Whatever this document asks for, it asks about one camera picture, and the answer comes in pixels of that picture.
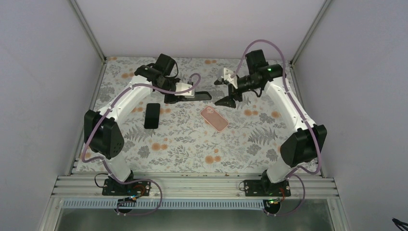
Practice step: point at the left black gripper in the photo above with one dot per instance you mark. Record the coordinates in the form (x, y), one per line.
(172, 96)

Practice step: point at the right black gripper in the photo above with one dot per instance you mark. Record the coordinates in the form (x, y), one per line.
(234, 91)

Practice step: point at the black phone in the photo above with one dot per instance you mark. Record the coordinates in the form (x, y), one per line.
(152, 115)
(198, 96)

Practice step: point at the pink phone case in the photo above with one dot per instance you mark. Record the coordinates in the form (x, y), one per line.
(215, 119)

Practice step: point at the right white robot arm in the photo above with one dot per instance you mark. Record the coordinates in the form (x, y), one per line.
(307, 138)

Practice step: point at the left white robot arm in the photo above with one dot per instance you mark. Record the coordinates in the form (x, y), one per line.
(103, 139)

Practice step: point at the floral patterned mat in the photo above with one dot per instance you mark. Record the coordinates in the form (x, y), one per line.
(185, 143)

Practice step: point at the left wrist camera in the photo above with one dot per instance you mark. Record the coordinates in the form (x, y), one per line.
(182, 87)

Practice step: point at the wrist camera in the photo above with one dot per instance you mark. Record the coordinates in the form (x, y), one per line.
(228, 76)
(182, 87)

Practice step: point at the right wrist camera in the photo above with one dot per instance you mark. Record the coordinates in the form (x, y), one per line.
(228, 76)

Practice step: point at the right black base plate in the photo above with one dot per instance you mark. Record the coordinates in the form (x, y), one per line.
(259, 188)

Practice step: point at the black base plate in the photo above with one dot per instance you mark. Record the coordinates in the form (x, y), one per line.
(259, 188)
(113, 188)

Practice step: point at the right aluminium corner post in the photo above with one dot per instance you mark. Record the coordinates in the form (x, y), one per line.
(310, 31)

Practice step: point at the aluminium corner post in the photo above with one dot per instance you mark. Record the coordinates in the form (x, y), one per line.
(310, 31)
(87, 29)

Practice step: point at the left aluminium corner post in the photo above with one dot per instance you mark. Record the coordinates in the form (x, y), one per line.
(87, 29)

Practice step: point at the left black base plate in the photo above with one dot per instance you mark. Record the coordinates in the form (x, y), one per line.
(113, 188)

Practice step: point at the aluminium front rail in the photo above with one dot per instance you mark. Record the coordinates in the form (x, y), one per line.
(211, 186)

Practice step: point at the white slotted cable duct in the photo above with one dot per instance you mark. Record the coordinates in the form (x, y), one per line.
(84, 203)

